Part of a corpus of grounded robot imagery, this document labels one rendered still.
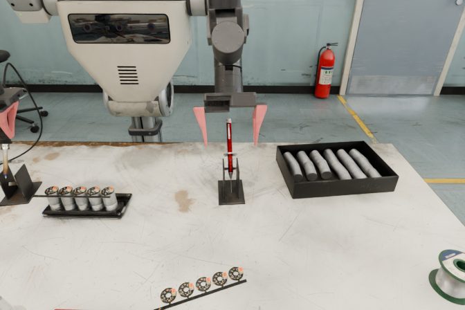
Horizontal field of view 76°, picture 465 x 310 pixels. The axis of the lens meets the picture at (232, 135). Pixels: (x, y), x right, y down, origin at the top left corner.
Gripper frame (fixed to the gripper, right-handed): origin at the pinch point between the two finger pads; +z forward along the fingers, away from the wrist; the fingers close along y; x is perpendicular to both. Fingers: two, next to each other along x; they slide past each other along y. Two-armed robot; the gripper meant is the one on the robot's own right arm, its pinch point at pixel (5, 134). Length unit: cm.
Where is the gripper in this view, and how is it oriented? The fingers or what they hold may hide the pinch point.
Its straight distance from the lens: 79.7
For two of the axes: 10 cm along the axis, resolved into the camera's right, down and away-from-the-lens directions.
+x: -1.5, -5.0, 8.5
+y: 9.9, -0.7, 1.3
